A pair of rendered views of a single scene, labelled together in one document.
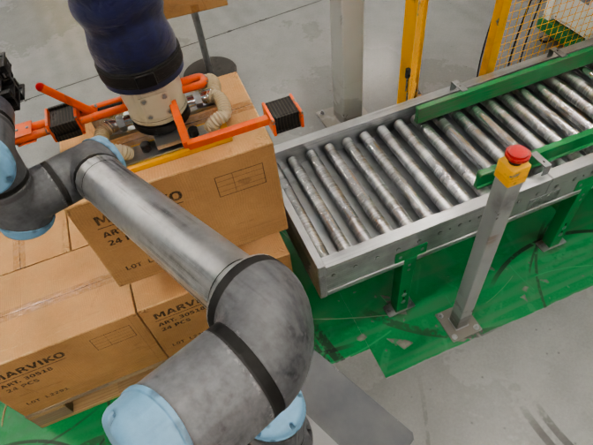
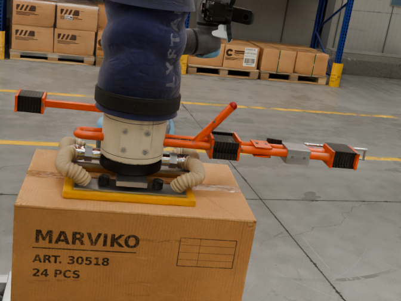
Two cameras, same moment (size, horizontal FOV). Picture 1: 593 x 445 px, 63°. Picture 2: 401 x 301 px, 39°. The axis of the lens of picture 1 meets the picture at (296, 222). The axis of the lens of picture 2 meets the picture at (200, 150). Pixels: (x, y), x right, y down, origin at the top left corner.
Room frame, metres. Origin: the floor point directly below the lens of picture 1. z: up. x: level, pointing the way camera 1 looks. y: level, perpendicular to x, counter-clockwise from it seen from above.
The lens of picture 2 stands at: (2.64, 0.61, 1.72)
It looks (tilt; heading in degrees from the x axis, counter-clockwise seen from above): 18 degrees down; 183
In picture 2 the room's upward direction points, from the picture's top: 8 degrees clockwise
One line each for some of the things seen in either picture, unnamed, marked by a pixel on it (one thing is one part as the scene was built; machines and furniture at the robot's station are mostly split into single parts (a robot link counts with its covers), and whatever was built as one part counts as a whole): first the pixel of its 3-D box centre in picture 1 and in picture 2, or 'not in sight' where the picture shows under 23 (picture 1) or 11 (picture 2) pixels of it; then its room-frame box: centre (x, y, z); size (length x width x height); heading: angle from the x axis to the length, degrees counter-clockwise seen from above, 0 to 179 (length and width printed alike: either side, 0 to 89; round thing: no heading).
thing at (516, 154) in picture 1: (516, 156); not in sight; (0.97, -0.66, 1.02); 0.07 x 0.07 x 0.04
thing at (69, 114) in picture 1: (64, 121); (222, 145); (1.13, 0.59, 1.24); 0.10 x 0.08 x 0.06; 14
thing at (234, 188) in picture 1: (178, 178); (129, 244); (1.19, 0.37, 0.92); 0.60 x 0.40 x 0.40; 104
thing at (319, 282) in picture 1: (288, 222); not in sight; (1.29, 0.03, 0.47); 0.70 x 0.03 x 0.15; 16
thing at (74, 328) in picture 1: (132, 245); not in sight; (1.40, 0.75, 0.34); 1.20 x 1.00 x 0.40; 106
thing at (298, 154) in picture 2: not in sight; (295, 153); (1.08, 0.80, 1.23); 0.07 x 0.07 x 0.04; 14
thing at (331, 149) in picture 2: not in sight; (339, 156); (1.05, 0.93, 1.24); 0.08 x 0.07 x 0.05; 104
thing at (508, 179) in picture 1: (480, 259); not in sight; (0.97, -0.66, 0.50); 0.07 x 0.07 x 1.00; 16
